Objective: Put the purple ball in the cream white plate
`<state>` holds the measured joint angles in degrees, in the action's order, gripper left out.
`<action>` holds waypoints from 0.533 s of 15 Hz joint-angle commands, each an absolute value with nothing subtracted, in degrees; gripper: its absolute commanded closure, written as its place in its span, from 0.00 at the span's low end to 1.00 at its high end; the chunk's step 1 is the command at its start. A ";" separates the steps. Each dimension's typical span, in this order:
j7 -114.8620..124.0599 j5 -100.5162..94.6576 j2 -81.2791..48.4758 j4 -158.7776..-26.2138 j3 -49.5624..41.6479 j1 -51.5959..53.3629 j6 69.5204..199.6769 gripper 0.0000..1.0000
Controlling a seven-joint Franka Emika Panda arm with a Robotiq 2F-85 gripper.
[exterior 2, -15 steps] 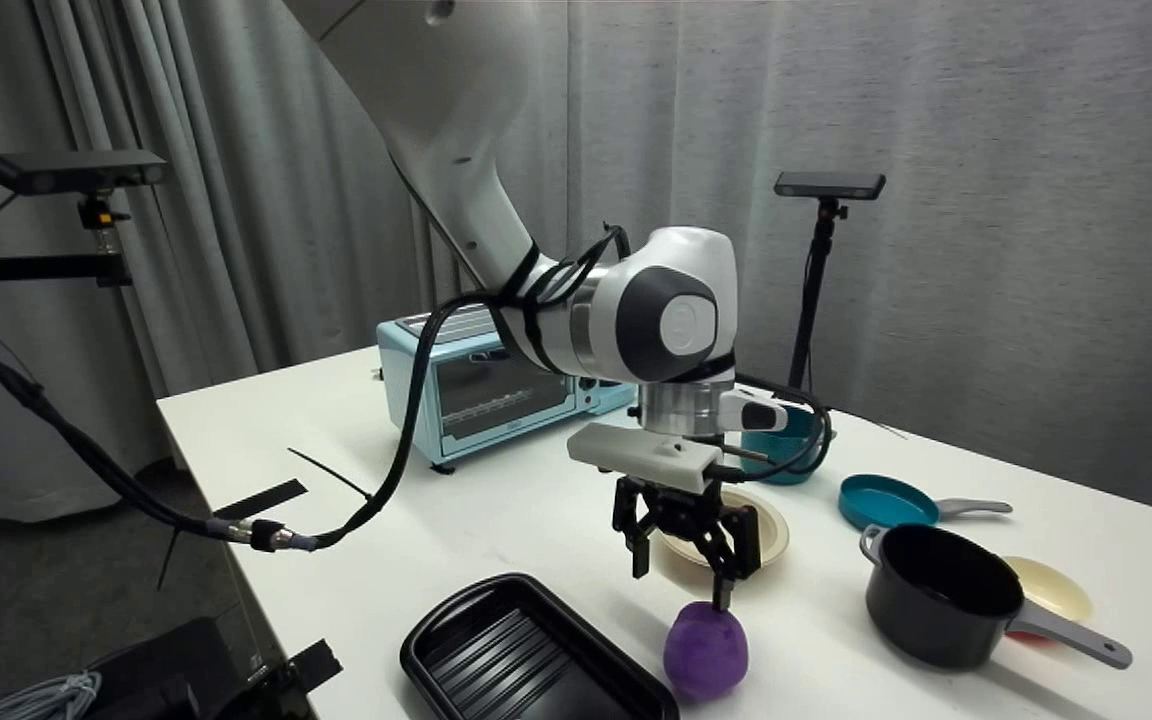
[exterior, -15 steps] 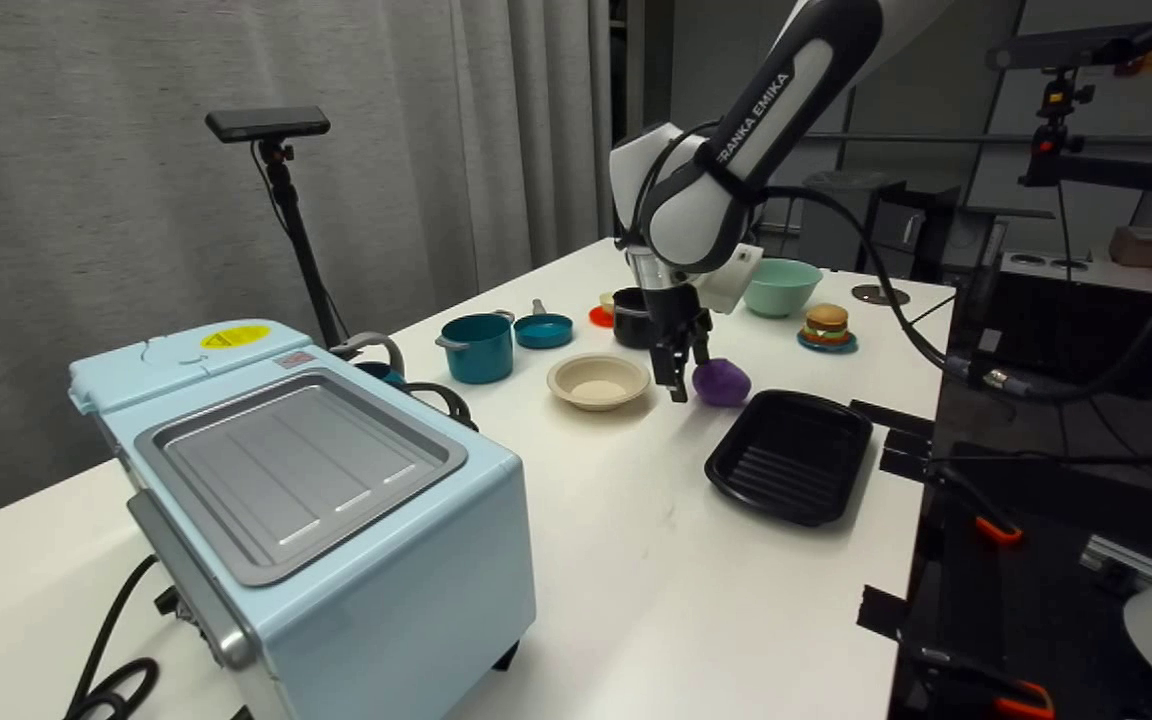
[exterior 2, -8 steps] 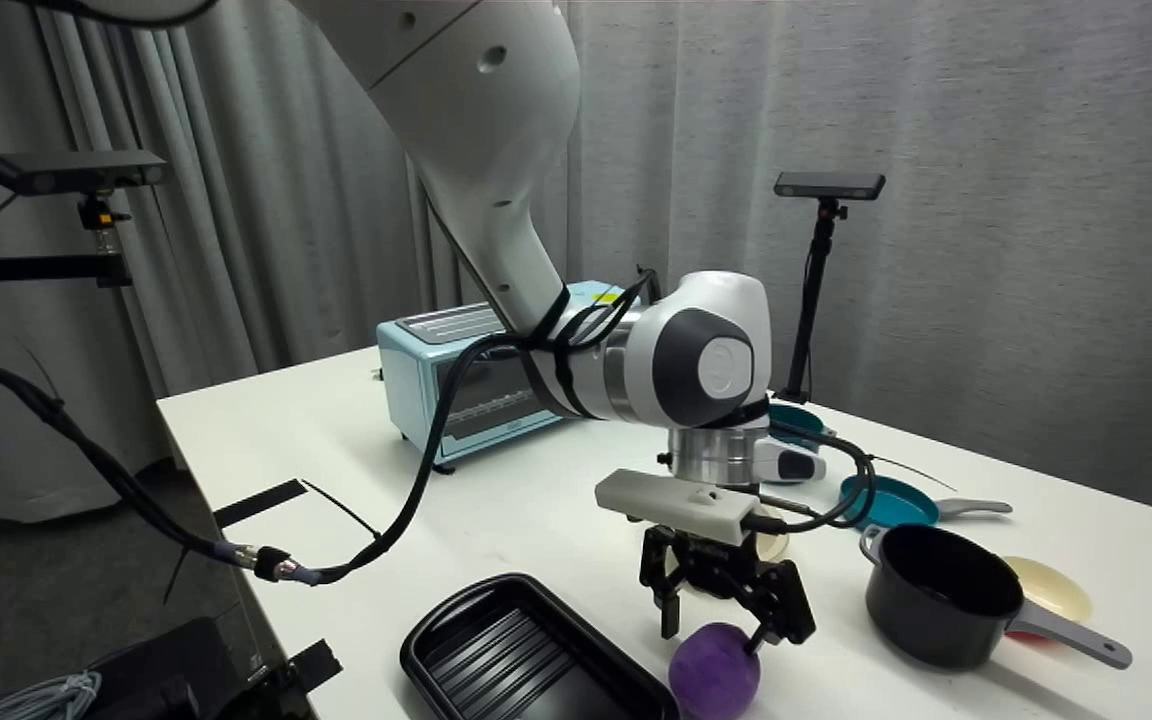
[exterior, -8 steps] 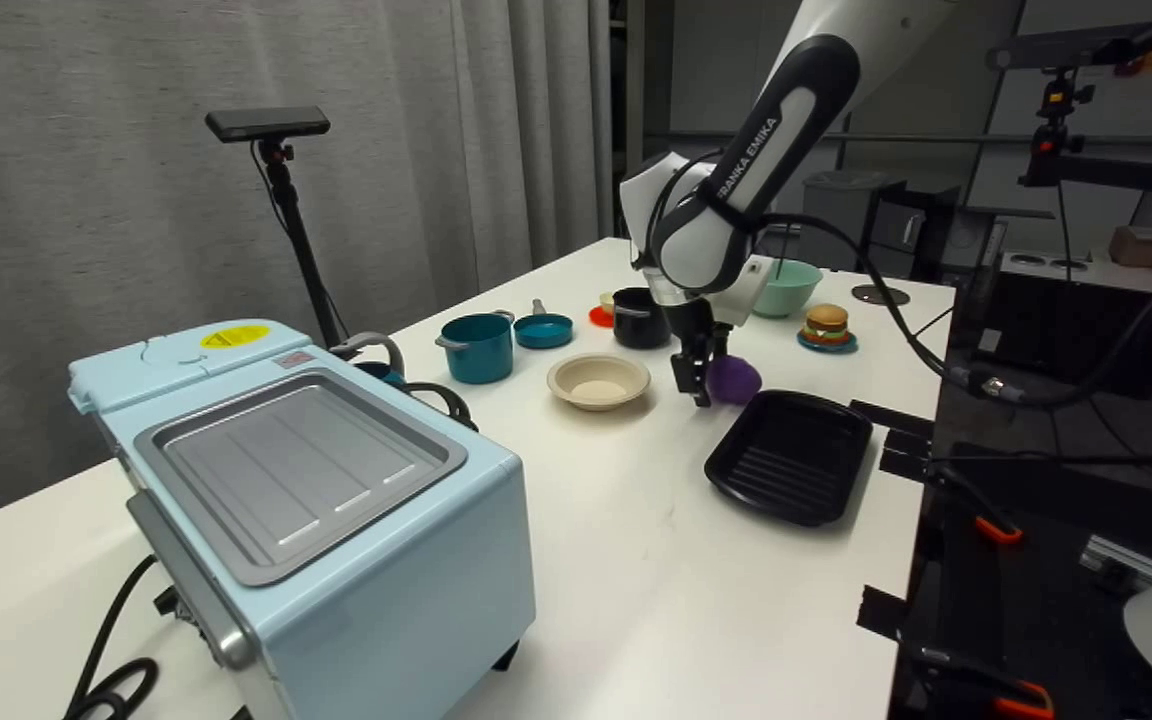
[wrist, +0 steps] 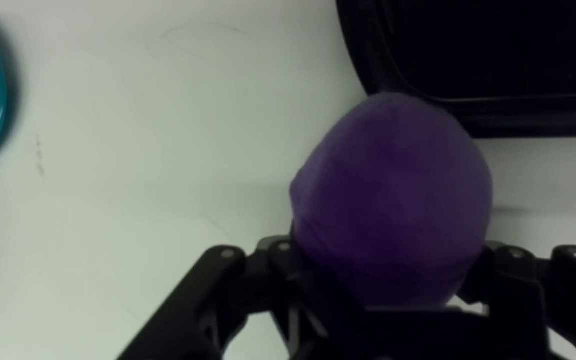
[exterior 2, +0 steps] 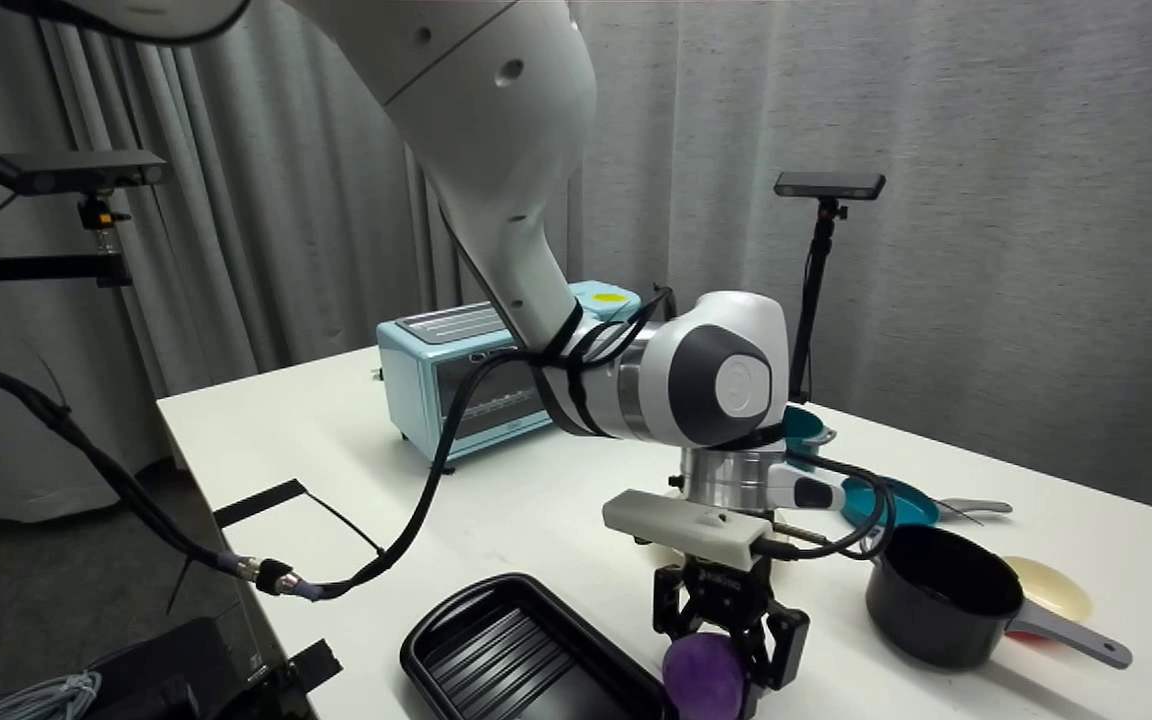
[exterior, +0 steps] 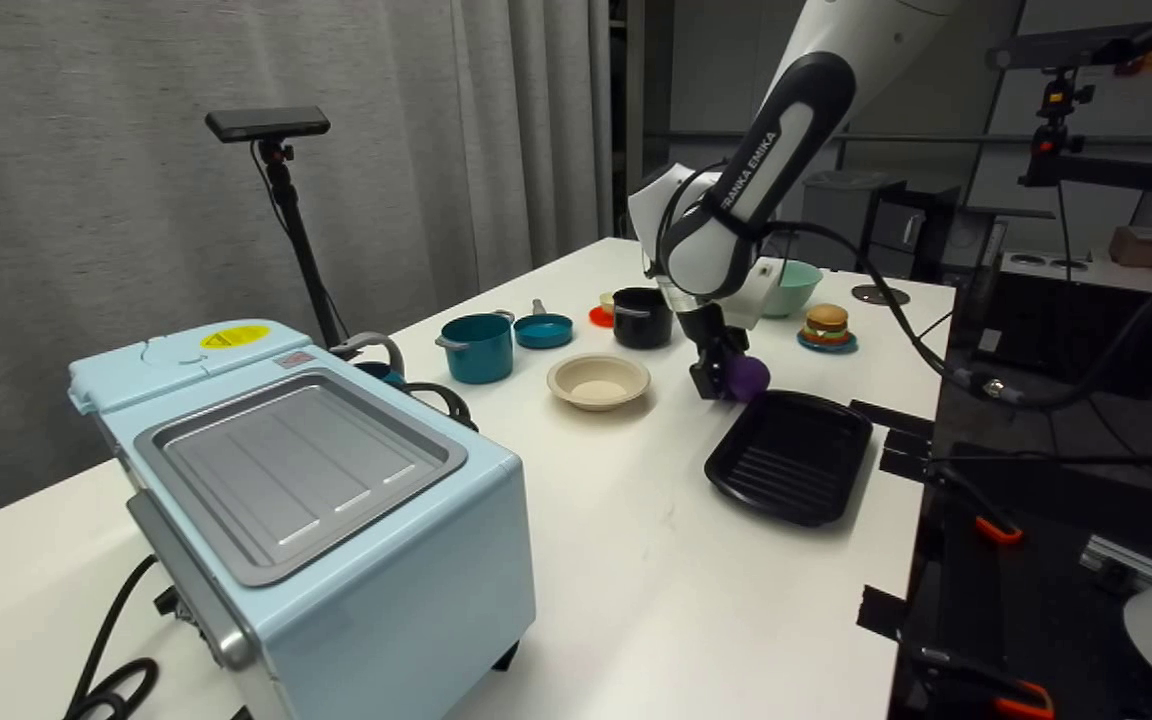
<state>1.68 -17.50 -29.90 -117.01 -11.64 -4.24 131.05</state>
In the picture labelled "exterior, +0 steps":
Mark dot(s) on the black camera tripod stand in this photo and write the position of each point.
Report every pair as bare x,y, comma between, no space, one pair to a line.
297,241

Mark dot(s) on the teal toy pot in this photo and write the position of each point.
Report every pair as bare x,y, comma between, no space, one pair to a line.
476,352

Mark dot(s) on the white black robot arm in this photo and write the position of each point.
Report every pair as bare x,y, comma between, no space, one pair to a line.
777,144

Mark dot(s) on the toy burger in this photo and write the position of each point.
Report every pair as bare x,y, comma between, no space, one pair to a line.
826,321

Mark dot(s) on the black ridged grill tray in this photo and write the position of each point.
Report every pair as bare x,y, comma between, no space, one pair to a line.
789,461

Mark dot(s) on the purple eggplant toy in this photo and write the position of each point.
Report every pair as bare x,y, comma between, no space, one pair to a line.
746,376

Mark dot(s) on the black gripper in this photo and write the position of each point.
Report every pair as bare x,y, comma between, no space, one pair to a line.
709,325

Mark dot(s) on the light blue toaster oven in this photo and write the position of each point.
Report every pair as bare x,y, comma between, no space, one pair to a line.
376,584

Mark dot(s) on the black toy pot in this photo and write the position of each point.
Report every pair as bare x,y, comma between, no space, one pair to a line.
644,321

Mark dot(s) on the small orange red toy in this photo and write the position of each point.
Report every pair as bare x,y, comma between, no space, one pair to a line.
602,316

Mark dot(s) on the black camera with mount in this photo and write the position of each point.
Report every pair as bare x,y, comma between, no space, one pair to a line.
1070,54

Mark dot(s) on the small teal saucer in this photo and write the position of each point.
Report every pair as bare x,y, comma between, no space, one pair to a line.
826,347

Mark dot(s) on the cream white plate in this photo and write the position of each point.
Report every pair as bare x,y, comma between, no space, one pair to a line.
598,386

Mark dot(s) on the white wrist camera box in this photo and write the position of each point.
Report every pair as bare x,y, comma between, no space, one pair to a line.
650,214

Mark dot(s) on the round dark table disc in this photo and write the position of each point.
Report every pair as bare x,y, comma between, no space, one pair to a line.
881,292

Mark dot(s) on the mint green bowl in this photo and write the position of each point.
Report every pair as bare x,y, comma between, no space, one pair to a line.
799,287

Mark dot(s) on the grey curtain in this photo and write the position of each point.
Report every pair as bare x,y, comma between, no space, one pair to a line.
139,214

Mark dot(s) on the teal pot lid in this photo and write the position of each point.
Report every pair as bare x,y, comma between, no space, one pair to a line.
545,331

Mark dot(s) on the black stereo camera bar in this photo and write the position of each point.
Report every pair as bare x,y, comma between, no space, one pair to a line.
267,127

